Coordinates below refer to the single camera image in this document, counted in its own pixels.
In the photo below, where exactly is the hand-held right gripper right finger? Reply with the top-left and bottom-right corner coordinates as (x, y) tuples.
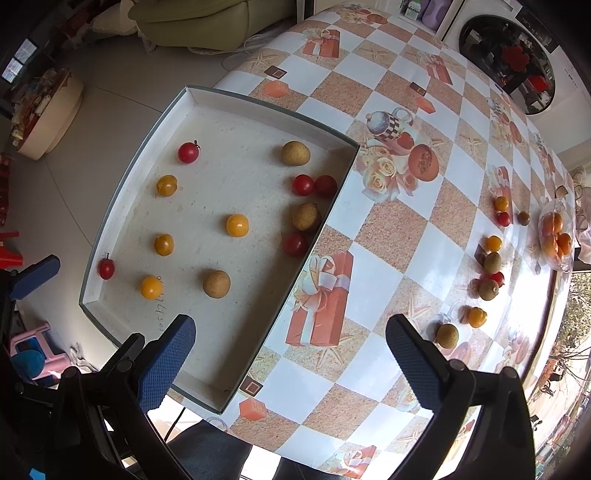
(385, 314), (536, 480)

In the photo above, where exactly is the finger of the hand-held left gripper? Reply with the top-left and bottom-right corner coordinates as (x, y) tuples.
(11, 350), (47, 381)
(0, 255), (62, 324)

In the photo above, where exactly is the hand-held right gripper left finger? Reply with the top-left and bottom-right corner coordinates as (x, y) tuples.
(44, 314), (197, 480)

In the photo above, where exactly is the white shallow cardboard box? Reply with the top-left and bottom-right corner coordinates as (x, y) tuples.
(78, 85), (361, 415)

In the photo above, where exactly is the pink plastic stool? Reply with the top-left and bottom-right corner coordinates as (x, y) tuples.
(9, 322), (69, 384)

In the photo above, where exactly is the red plastic stool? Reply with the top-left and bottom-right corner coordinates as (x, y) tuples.
(0, 231), (24, 271)

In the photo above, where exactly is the stack of red boxes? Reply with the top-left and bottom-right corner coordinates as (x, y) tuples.
(0, 154), (12, 227)

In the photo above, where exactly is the checkered printed tablecloth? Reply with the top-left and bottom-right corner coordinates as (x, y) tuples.
(168, 2), (578, 480)

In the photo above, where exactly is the round cream coffee table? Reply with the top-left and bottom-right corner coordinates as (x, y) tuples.
(16, 69), (85, 161)

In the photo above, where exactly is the pile of colourful packets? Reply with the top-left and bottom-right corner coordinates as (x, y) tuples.
(11, 69), (70, 144)

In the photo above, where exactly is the clear bag of oranges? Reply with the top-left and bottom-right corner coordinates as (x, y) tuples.
(538, 198), (575, 273)

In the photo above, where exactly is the dark framed window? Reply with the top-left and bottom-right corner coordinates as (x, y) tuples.
(0, 39), (38, 84)

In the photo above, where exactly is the green sofa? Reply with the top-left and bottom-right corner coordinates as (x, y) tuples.
(127, 0), (301, 49)

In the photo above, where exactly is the white washing machine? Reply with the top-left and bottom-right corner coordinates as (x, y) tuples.
(441, 0), (591, 155)

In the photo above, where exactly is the purple plastic bottle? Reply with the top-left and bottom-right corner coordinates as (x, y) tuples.
(418, 0), (455, 21)

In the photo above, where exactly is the white floor cable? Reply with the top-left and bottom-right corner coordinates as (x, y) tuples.
(185, 32), (278, 58)

